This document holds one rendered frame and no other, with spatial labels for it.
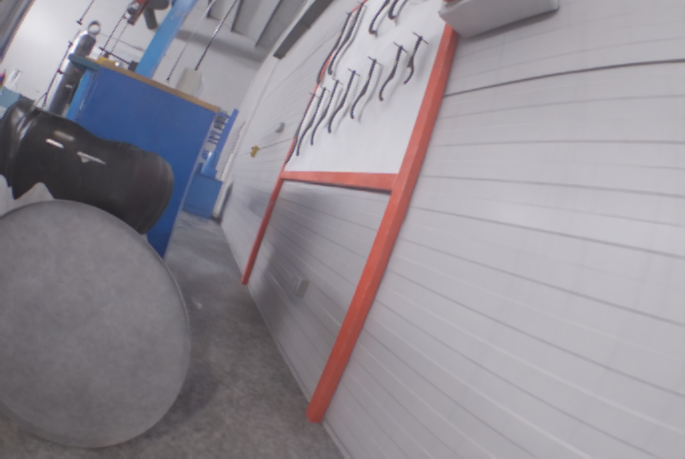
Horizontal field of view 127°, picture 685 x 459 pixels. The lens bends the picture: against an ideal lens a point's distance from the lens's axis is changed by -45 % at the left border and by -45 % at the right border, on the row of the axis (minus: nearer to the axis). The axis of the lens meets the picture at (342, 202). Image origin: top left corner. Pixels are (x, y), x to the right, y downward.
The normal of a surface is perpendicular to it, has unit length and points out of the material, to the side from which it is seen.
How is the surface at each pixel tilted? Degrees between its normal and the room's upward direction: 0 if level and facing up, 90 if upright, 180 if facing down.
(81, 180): 88
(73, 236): 77
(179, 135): 90
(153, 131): 90
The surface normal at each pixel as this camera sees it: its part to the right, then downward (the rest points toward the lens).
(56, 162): 0.42, 0.11
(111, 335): 0.70, -0.04
